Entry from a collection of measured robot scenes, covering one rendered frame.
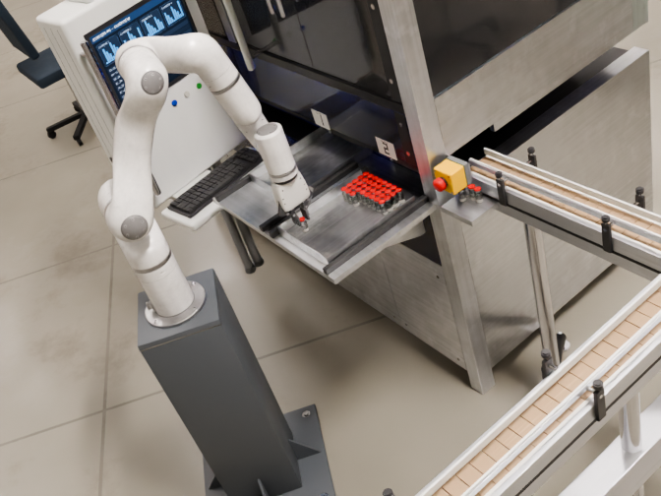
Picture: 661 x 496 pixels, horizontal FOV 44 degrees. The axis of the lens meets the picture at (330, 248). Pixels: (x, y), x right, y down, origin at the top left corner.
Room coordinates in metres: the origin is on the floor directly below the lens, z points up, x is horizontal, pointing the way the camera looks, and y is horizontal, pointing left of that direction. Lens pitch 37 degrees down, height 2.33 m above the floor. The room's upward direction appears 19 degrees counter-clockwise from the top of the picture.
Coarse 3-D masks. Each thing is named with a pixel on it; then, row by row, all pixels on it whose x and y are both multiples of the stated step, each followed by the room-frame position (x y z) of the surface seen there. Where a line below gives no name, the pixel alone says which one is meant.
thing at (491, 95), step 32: (576, 0) 2.21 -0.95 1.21; (608, 0) 2.26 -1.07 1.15; (640, 0) 2.33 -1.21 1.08; (544, 32) 2.14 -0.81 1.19; (576, 32) 2.20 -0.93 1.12; (608, 32) 2.26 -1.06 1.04; (288, 64) 2.48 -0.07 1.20; (512, 64) 2.07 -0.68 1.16; (544, 64) 2.13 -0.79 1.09; (576, 64) 2.19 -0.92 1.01; (256, 96) 2.78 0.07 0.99; (384, 96) 2.05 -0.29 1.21; (448, 96) 1.96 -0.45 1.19; (480, 96) 2.01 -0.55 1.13; (512, 96) 2.07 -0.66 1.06; (448, 128) 1.95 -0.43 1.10; (480, 128) 2.00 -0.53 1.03
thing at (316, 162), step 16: (320, 128) 2.53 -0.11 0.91; (304, 144) 2.49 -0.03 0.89; (320, 144) 2.48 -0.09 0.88; (336, 144) 2.44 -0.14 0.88; (352, 144) 2.40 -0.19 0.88; (304, 160) 2.40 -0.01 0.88; (320, 160) 2.37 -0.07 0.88; (336, 160) 2.33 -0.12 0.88; (352, 160) 2.27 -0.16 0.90; (256, 176) 2.36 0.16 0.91; (304, 176) 2.31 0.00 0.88; (320, 176) 2.28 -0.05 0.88
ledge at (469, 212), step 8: (456, 200) 1.91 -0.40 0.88; (488, 200) 1.86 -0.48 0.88; (448, 208) 1.89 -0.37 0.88; (456, 208) 1.87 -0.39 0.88; (464, 208) 1.86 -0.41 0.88; (472, 208) 1.85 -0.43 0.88; (480, 208) 1.83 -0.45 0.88; (488, 208) 1.82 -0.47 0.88; (496, 208) 1.83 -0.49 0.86; (456, 216) 1.84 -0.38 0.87; (464, 216) 1.82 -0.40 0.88; (472, 216) 1.81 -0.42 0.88; (480, 216) 1.80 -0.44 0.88; (472, 224) 1.79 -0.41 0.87
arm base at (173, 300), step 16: (160, 272) 1.85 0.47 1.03; (176, 272) 1.88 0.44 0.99; (144, 288) 1.88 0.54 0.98; (160, 288) 1.84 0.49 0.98; (176, 288) 1.86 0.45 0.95; (192, 288) 1.94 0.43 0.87; (160, 304) 1.85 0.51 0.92; (176, 304) 1.85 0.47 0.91; (192, 304) 1.87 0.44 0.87; (160, 320) 1.85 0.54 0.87; (176, 320) 1.82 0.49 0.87
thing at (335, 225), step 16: (352, 176) 2.17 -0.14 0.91; (336, 192) 2.13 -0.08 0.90; (320, 208) 2.10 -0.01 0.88; (336, 208) 2.07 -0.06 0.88; (352, 208) 2.04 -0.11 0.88; (368, 208) 2.02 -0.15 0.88; (400, 208) 1.93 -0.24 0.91; (288, 224) 2.05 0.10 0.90; (320, 224) 2.02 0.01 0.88; (336, 224) 1.99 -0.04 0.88; (352, 224) 1.96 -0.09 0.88; (368, 224) 1.94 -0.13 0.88; (304, 240) 1.97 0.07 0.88; (320, 240) 1.94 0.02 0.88; (336, 240) 1.91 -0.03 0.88; (352, 240) 1.85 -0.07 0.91; (320, 256) 1.84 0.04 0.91; (336, 256) 1.82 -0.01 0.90
